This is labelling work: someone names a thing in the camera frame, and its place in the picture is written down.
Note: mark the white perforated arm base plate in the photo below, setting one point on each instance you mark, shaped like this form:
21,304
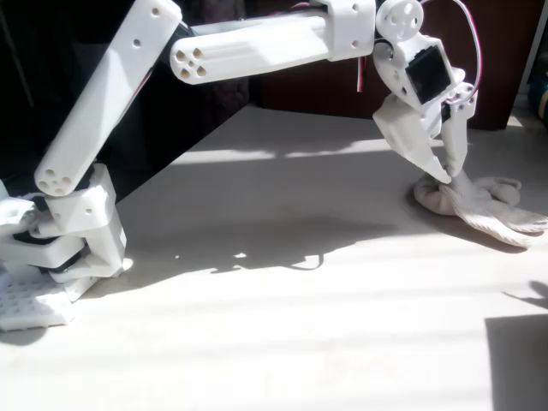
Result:
25,308

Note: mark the cream knitted work glove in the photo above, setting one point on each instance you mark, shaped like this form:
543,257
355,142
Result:
471,207

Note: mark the dark patterned curtain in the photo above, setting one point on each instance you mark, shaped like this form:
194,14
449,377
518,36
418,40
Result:
233,92

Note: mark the white door frame strip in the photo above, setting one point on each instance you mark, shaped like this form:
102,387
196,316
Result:
535,34

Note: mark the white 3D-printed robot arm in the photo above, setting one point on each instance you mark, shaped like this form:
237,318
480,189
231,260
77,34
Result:
257,47

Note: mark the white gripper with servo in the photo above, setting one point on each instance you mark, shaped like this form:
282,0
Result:
455,139

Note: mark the dark brown wooden cabinet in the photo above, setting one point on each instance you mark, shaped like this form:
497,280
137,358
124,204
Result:
299,96

